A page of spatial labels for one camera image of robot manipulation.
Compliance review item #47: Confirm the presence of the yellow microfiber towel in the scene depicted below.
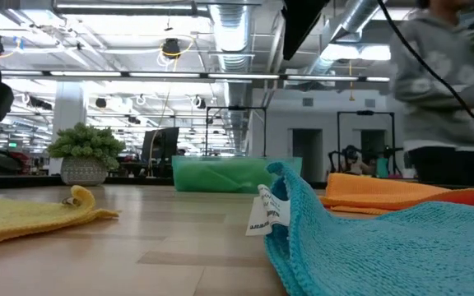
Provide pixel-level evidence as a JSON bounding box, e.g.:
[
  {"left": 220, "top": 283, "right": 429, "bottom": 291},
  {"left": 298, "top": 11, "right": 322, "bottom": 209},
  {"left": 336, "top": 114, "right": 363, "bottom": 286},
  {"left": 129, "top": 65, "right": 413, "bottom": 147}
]
[{"left": 0, "top": 184, "right": 121, "bottom": 250}]

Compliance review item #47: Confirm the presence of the teal translucent plastic basket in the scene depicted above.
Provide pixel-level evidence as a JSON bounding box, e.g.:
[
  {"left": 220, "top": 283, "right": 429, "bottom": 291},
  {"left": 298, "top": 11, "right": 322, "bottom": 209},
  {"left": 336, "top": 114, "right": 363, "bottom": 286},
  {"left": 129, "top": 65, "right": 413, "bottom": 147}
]
[{"left": 171, "top": 155, "right": 304, "bottom": 194}]

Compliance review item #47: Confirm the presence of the orange microfiber towel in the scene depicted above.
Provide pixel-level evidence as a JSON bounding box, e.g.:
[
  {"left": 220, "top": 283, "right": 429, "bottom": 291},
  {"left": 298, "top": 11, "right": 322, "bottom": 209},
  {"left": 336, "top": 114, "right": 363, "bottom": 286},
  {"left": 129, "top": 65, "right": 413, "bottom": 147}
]
[{"left": 318, "top": 172, "right": 474, "bottom": 215}]

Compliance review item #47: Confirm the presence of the blue microfiber towel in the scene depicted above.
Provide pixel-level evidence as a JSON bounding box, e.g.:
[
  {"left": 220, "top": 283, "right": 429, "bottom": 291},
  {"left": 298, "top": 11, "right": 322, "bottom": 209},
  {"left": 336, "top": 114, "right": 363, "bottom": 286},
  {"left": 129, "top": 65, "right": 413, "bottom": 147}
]
[{"left": 244, "top": 160, "right": 474, "bottom": 296}]

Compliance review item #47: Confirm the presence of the person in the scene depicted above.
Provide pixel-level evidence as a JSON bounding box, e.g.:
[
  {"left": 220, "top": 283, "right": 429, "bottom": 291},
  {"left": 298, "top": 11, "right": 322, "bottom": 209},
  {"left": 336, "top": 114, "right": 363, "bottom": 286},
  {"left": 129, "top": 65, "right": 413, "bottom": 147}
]
[
  {"left": 388, "top": 0, "right": 474, "bottom": 186},
  {"left": 341, "top": 144, "right": 365, "bottom": 177}
]

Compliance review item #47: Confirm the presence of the black office monitor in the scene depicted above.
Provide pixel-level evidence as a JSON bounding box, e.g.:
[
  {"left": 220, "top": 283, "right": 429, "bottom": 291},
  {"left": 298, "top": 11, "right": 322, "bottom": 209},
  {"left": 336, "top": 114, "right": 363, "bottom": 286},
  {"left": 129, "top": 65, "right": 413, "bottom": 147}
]
[{"left": 140, "top": 127, "right": 180, "bottom": 178}]

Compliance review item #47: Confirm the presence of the green plant in patterned pot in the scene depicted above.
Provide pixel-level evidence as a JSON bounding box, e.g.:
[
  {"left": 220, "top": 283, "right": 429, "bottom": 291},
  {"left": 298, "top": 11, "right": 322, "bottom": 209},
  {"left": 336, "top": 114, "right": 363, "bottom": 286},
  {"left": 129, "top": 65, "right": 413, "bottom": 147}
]
[{"left": 46, "top": 122, "right": 127, "bottom": 187}]

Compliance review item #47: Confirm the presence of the silver ventilation duct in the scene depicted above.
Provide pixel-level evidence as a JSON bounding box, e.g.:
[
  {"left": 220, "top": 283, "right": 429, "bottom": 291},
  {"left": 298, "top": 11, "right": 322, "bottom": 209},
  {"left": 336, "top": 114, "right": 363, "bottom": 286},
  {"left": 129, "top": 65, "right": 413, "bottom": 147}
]
[
  {"left": 207, "top": 0, "right": 258, "bottom": 155},
  {"left": 306, "top": 0, "right": 384, "bottom": 77}
]

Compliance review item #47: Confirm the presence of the yellow hanging cord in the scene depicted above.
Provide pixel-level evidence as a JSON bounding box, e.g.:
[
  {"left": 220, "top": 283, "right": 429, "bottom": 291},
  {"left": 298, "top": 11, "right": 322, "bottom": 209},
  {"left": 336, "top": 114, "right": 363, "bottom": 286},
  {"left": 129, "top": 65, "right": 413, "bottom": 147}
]
[{"left": 346, "top": 59, "right": 356, "bottom": 102}]

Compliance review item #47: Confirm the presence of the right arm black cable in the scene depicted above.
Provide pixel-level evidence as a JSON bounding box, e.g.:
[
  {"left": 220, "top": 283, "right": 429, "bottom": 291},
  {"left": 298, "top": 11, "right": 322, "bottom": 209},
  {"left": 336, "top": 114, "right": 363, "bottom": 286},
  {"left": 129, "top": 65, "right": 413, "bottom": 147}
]
[{"left": 376, "top": 0, "right": 474, "bottom": 147}]

